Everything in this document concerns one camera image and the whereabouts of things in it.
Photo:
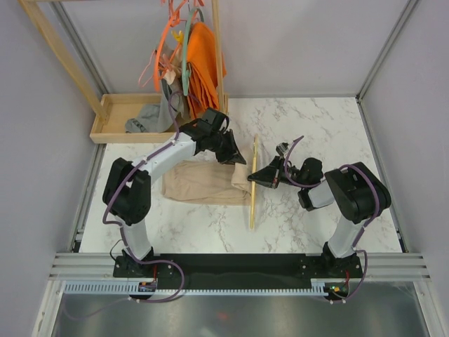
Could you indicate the orange cloth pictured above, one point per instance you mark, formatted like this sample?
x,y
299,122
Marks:
x,y
201,61

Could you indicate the beige trousers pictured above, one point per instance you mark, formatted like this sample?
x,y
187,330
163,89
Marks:
x,y
208,182

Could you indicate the wooden clothes rack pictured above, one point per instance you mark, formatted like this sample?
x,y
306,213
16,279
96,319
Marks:
x,y
113,110

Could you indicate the grey slotted cable duct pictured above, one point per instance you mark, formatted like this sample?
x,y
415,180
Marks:
x,y
135,288

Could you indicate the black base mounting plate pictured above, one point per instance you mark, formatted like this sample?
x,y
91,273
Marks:
x,y
239,271

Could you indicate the aluminium frame rail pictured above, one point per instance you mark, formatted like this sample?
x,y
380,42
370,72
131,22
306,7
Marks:
x,y
381,267

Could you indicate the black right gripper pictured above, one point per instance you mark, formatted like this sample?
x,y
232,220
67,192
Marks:
x,y
266,177

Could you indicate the orange plastic hanger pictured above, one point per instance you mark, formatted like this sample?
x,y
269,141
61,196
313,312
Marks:
x,y
174,19

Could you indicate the pink thin hanger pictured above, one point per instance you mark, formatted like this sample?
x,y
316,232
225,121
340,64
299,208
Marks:
x,y
147,73

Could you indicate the grey garment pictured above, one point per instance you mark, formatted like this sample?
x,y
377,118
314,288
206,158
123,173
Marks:
x,y
155,118

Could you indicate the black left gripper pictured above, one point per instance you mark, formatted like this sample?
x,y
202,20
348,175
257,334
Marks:
x,y
231,156

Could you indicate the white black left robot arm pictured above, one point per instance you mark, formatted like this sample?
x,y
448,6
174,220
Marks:
x,y
127,191

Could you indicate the teal plastic hanger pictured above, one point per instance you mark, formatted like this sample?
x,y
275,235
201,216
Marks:
x,y
185,73

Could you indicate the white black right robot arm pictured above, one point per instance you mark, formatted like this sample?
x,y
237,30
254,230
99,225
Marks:
x,y
358,193

